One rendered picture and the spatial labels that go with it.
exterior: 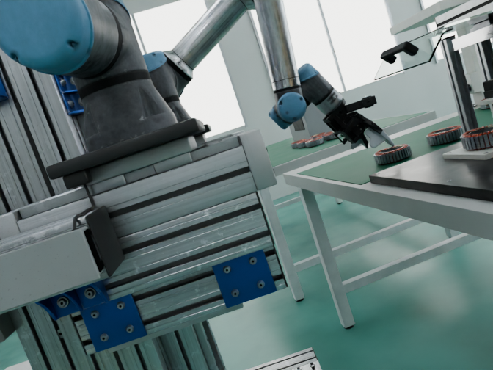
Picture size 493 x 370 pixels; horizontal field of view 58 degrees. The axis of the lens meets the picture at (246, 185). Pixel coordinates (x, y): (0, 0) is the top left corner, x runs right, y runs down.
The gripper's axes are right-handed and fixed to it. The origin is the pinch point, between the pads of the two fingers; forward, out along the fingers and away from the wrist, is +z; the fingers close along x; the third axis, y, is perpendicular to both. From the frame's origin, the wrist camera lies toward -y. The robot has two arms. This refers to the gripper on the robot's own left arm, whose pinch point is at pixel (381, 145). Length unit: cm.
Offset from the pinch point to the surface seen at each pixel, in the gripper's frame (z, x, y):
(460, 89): -1.9, 22.1, -16.9
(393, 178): -5.7, 29.3, 17.7
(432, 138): 10.6, 3.6, -12.2
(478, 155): -0.2, 43.0, 5.8
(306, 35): 10, -390, -215
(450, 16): -18.0, 24.3, -27.2
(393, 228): 80, -94, -15
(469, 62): 28, -41, -76
